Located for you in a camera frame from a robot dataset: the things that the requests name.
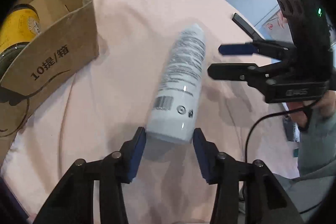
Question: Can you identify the white spray bottle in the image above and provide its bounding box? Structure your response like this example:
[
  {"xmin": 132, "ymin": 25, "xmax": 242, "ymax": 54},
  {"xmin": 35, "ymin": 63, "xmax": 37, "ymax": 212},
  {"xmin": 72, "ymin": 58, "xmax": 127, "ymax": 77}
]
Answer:
[{"xmin": 146, "ymin": 24, "xmax": 206, "ymax": 144}]

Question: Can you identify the grey sleeve forearm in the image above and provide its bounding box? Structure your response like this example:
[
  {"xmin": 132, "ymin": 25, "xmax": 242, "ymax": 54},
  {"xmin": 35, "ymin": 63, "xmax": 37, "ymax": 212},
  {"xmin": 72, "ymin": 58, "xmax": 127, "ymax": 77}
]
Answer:
[{"xmin": 275, "ymin": 109, "xmax": 335, "ymax": 222}]

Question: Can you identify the person's right hand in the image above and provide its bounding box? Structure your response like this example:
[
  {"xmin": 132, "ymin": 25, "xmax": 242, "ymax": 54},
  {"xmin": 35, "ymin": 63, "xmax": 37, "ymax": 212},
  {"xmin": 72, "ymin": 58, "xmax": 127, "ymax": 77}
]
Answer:
[{"xmin": 289, "ymin": 90, "xmax": 335, "ymax": 128}]

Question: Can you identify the pink tablecloth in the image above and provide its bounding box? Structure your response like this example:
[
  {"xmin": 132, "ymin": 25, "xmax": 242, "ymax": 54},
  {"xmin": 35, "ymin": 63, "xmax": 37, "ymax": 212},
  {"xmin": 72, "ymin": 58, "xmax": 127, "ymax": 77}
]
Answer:
[{"xmin": 2, "ymin": 0, "xmax": 298, "ymax": 223}]

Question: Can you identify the brown cardboard box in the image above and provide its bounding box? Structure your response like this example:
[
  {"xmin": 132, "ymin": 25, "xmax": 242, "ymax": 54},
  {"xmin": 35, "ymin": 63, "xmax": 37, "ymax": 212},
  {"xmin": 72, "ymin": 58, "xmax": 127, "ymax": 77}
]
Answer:
[{"xmin": 1, "ymin": 0, "xmax": 99, "ymax": 158}]

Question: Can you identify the yellow label glass jar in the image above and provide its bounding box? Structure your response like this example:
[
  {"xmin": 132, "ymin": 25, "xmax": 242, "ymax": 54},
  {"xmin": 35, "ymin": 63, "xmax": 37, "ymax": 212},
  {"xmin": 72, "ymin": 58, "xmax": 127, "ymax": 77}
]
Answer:
[{"xmin": 0, "ymin": 4, "xmax": 41, "ymax": 77}]

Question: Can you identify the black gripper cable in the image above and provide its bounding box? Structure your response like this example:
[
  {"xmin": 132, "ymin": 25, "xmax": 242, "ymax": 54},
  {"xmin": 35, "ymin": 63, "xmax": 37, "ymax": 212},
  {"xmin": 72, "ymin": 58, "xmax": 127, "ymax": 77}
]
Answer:
[{"xmin": 245, "ymin": 99, "xmax": 326, "ymax": 215}]

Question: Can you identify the black right camera module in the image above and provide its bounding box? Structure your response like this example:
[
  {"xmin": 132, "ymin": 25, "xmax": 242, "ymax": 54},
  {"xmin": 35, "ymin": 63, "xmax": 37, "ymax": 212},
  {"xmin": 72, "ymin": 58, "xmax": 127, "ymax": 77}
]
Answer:
[{"xmin": 277, "ymin": 0, "xmax": 330, "ymax": 59}]

